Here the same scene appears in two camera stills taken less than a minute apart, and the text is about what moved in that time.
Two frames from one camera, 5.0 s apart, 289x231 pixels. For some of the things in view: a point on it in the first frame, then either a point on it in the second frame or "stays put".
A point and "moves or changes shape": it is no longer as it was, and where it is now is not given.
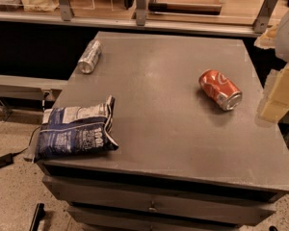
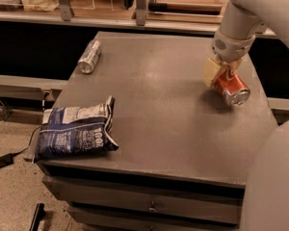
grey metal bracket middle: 141,4 stays put
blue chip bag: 76,129 stays put
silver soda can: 91,56 stays put
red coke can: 221,89 moves or changes shape
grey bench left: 13,87 stays put
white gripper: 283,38 -> 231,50
